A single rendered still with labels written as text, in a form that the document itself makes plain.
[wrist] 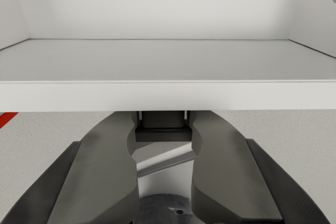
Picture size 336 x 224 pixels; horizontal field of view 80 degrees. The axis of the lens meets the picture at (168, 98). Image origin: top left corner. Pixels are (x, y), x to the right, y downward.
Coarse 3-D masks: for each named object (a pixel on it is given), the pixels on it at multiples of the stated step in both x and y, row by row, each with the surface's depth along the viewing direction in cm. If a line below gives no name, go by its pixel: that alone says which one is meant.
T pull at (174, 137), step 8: (144, 112) 13; (152, 112) 13; (160, 112) 13; (168, 112) 13; (176, 112) 13; (184, 112) 13; (144, 120) 13; (152, 120) 13; (160, 120) 13; (168, 120) 13; (176, 120) 13; (184, 120) 14; (136, 128) 13; (144, 128) 13; (152, 128) 13; (160, 128) 13; (168, 128) 13; (176, 128) 13; (184, 128) 13; (136, 136) 13; (144, 136) 13; (152, 136) 14; (160, 136) 14; (168, 136) 14; (176, 136) 14; (184, 136) 14
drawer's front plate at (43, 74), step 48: (48, 48) 15; (96, 48) 15; (144, 48) 15; (192, 48) 15; (240, 48) 15; (288, 48) 16; (0, 96) 10; (48, 96) 10; (96, 96) 10; (144, 96) 10; (192, 96) 10; (240, 96) 10; (288, 96) 11
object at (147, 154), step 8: (136, 144) 47; (144, 144) 46; (152, 144) 38; (160, 144) 37; (168, 144) 36; (176, 144) 35; (184, 144) 34; (136, 152) 38; (144, 152) 37; (152, 152) 36; (160, 152) 35; (168, 152) 34; (176, 152) 35; (184, 152) 35; (136, 160) 36; (144, 160) 35; (152, 160) 35; (160, 160) 35
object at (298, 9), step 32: (0, 0) 14; (32, 0) 16; (64, 0) 16; (96, 0) 16; (128, 0) 16; (160, 0) 16; (192, 0) 17; (224, 0) 17; (256, 0) 17; (288, 0) 17; (320, 0) 15; (0, 32) 14; (32, 32) 17; (64, 32) 17; (96, 32) 17; (128, 32) 18; (160, 32) 18; (192, 32) 18; (224, 32) 18; (256, 32) 18; (288, 32) 18; (320, 32) 15
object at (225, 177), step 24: (192, 120) 12; (216, 120) 11; (192, 144) 11; (216, 144) 9; (240, 144) 9; (216, 168) 8; (240, 168) 8; (192, 192) 8; (216, 192) 7; (240, 192) 7; (264, 192) 7; (216, 216) 7; (240, 216) 6; (264, 216) 6
